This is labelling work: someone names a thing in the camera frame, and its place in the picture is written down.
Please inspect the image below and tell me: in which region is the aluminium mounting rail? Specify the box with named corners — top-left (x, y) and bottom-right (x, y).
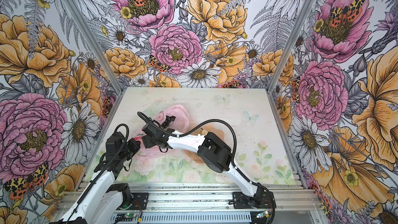
top-left (129, 182), bottom-right (321, 212)

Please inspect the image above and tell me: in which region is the dark purple grape bunch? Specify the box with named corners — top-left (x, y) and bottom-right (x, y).
top-left (161, 116), bottom-right (176, 129)

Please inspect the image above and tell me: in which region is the aluminium frame post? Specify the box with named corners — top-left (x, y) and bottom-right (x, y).
top-left (62, 0), bottom-right (124, 95)
top-left (267, 0), bottom-right (316, 94)

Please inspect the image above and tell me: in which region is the right green circuit board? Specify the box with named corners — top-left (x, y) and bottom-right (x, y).
top-left (256, 211), bottom-right (270, 219)

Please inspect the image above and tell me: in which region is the right aluminium frame post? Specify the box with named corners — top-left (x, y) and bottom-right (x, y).
top-left (267, 0), bottom-right (316, 94)

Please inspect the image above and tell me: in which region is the pink plastic bag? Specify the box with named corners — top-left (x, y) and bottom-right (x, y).
top-left (133, 104), bottom-right (190, 159)

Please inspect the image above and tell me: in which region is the white vented cable duct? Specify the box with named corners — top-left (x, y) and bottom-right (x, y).
top-left (108, 212), bottom-right (252, 224)

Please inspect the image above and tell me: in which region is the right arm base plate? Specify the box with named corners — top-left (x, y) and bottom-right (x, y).
top-left (229, 192), bottom-right (276, 209)

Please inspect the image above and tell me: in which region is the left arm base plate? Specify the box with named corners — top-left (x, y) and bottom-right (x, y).
top-left (118, 193), bottom-right (149, 211)

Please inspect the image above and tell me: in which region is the left green circuit board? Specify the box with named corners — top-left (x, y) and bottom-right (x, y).
top-left (115, 213), bottom-right (135, 224)

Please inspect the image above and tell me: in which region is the pink scalloped plate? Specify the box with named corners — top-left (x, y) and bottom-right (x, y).
top-left (183, 123), bottom-right (224, 165)

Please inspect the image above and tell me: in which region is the green circuit board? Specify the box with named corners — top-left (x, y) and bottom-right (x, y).
top-left (256, 211), bottom-right (270, 219)
top-left (115, 213), bottom-right (135, 224)

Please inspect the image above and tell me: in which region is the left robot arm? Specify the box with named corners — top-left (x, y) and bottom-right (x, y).
top-left (54, 132), bottom-right (141, 224)

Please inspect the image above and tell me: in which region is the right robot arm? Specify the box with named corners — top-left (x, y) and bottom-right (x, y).
top-left (142, 122), bottom-right (276, 209)

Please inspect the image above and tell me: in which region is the left black cable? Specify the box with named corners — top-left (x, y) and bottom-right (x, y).
top-left (69, 123), bottom-right (130, 222)

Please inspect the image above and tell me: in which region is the left aluminium frame post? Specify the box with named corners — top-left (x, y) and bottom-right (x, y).
top-left (62, 0), bottom-right (124, 95)

